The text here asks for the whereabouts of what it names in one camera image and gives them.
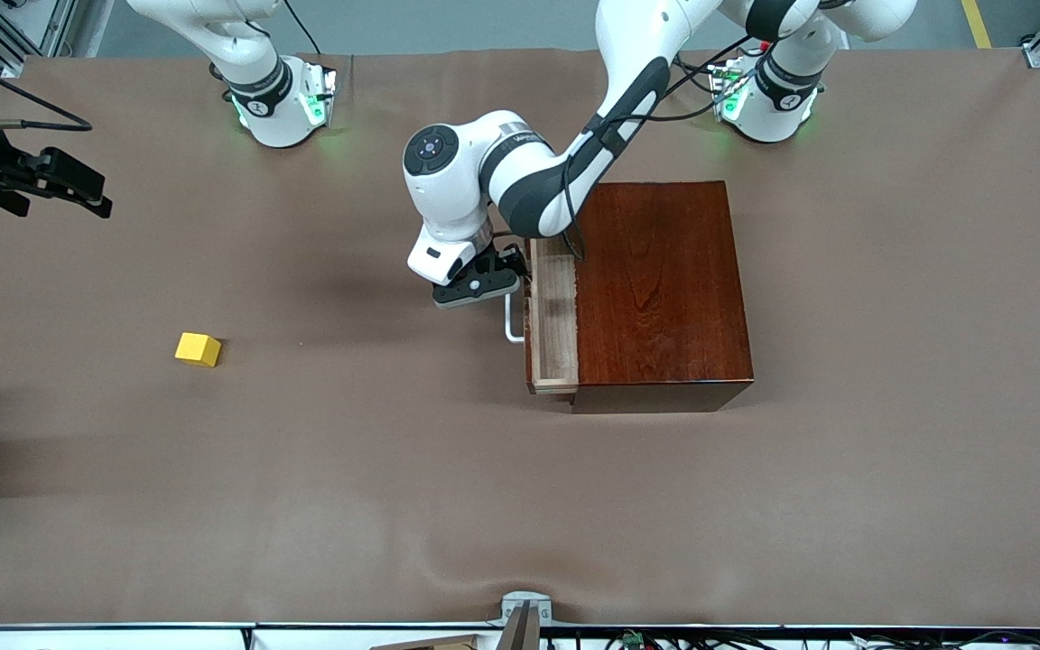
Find yellow block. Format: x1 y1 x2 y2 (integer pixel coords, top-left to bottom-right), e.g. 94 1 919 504
174 332 222 368

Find wooden drawer with white handle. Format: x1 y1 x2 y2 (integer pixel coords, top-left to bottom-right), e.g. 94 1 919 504
504 237 581 396

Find black right arm base cable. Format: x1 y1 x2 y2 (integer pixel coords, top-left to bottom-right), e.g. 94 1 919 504
281 0 322 57

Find black left arm base cables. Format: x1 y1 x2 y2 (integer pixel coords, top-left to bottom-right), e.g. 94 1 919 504
672 47 738 100

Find grey metal clamp bracket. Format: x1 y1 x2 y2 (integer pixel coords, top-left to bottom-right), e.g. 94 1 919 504
488 591 554 650

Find yellow floor tape strip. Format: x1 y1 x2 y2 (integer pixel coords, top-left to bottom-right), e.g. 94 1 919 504
961 0 996 51

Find light wooden board piece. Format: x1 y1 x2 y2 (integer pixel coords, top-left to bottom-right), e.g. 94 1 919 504
368 635 485 650

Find brown table cloth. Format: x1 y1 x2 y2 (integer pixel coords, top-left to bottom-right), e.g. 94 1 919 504
0 47 1040 630

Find dark wooden cabinet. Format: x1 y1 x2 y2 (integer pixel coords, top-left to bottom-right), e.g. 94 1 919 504
571 181 756 414

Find white table edge rail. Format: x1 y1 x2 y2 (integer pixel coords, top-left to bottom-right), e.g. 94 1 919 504
0 621 1040 650

